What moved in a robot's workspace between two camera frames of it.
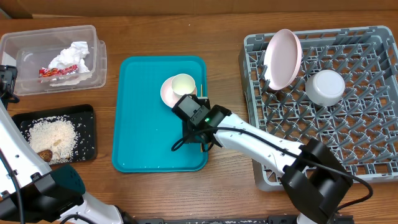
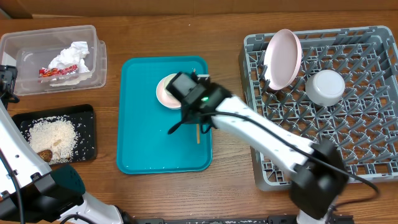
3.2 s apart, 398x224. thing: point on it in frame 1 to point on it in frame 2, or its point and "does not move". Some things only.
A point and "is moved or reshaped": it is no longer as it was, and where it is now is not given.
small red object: (58, 71) does not move
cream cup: (183, 84) is moved or reshaped
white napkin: (69, 81) does not move
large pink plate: (282, 60) does not move
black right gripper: (193, 134) to (193, 116)
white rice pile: (56, 134) does not move
